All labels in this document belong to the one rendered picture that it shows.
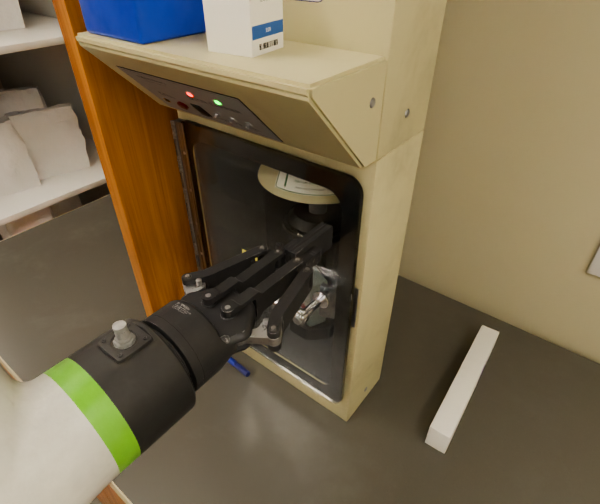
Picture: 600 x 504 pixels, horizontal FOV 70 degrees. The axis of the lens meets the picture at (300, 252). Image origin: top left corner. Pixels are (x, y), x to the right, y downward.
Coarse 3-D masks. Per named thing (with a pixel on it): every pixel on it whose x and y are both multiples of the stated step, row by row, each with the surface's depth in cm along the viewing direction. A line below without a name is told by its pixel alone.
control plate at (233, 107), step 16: (144, 80) 48; (160, 80) 45; (160, 96) 52; (176, 96) 48; (208, 96) 42; (224, 96) 40; (192, 112) 52; (208, 112) 49; (224, 112) 45; (240, 112) 42; (240, 128) 49; (256, 128) 45
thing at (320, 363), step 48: (192, 144) 60; (240, 144) 53; (240, 192) 58; (288, 192) 52; (336, 192) 47; (240, 240) 64; (288, 240) 56; (336, 240) 51; (336, 288) 55; (288, 336) 68; (336, 336) 60; (336, 384) 66
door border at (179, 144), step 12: (180, 132) 60; (180, 144) 62; (192, 180) 64; (192, 192) 66; (192, 204) 67; (192, 216) 69; (360, 228) 49; (192, 240) 72; (204, 252) 72; (204, 264) 74
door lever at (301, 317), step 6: (318, 294) 57; (318, 300) 57; (324, 300) 57; (270, 306) 58; (306, 306) 56; (312, 306) 56; (318, 306) 57; (324, 306) 58; (300, 312) 55; (306, 312) 55; (312, 312) 56; (294, 318) 55; (300, 318) 54; (306, 318) 55
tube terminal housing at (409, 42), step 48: (288, 0) 41; (336, 0) 38; (384, 0) 36; (432, 0) 40; (336, 48) 40; (384, 48) 38; (432, 48) 44; (384, 96) 40; (384, 144) 44; (384, 192) 48; (384, 240) 54; (384, 288) 61; (384, 336) 70
